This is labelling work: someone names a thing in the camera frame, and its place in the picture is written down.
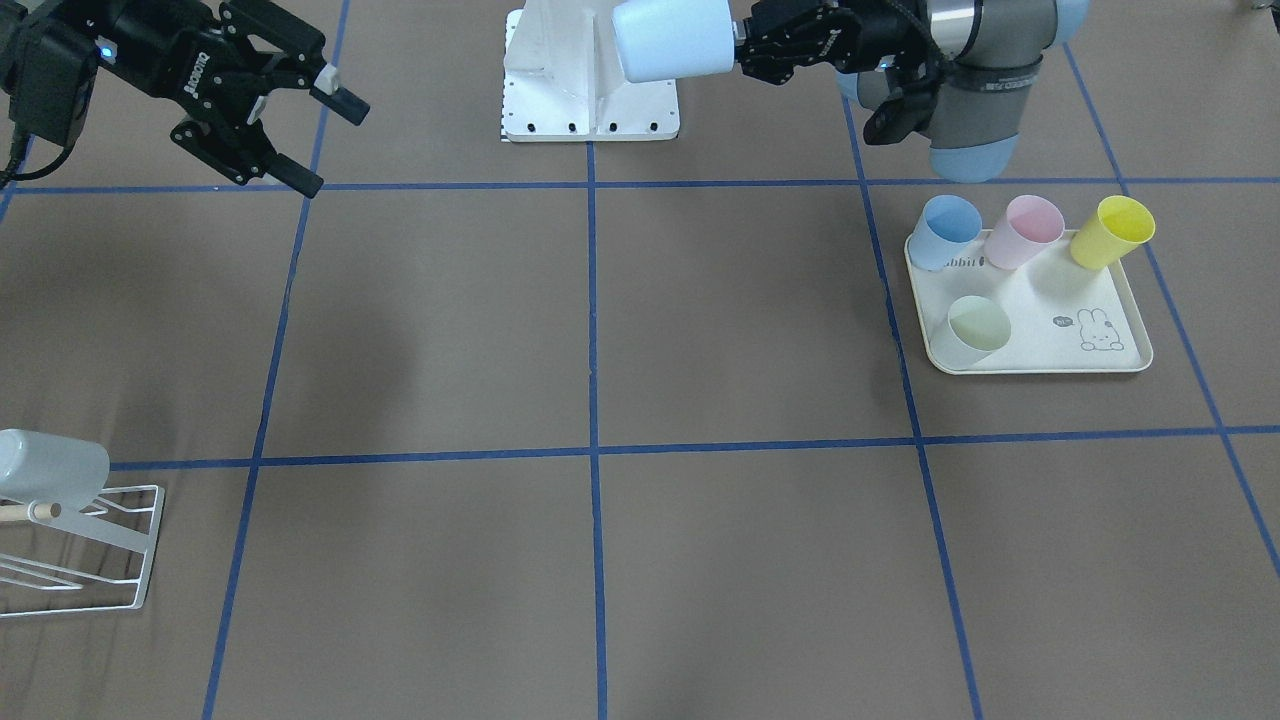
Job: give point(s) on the wooden rack handle rod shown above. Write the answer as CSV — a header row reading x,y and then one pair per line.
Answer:
x,y
30,512

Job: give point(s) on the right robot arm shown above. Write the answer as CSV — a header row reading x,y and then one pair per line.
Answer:
x,y
31,158

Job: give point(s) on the grey plastic cup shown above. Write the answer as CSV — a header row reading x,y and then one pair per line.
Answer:
x,y
40,468

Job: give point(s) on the blue cup back row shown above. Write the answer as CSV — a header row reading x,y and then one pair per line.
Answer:
x,y
947,225

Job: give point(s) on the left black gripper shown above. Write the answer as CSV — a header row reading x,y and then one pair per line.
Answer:
x,y
858,38

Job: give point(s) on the yellow plastic cup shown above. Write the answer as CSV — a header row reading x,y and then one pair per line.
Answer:
x,y
1119,225

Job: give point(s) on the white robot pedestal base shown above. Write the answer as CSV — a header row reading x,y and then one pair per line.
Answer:
x,y
564,83

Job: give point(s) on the pale green plastic cup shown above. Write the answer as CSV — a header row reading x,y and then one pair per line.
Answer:
x,y
974,327

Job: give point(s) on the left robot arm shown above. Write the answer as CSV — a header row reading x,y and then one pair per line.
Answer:
x,y
958,73

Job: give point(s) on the blue cup front row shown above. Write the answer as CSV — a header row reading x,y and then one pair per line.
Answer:
x,y
660,40

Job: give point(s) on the white wire cup rack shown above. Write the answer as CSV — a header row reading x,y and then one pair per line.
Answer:
x,y
99,559

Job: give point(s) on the pink plastic cup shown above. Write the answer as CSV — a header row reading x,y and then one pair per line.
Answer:
x,y
1028,226

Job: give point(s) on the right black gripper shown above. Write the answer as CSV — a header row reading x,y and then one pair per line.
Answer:
x,y
163,57

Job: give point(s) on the cream rabbit tray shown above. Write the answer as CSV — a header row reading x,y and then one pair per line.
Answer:
x,y
1065,319

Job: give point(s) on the blue cup row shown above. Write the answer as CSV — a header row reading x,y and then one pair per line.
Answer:
x,y
947,225
660,40

